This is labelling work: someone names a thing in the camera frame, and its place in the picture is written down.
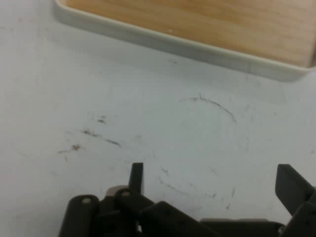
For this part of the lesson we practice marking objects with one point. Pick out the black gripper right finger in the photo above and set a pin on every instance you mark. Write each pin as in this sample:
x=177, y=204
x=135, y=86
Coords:
x=296, y=187

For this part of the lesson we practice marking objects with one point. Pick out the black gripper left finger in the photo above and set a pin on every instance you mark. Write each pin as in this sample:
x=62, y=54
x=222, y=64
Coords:
x=116, y=212

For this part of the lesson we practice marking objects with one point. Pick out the wooden tray with cream rim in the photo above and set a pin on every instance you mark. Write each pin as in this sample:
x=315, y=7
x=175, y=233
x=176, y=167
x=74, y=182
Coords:
x=197, y=22

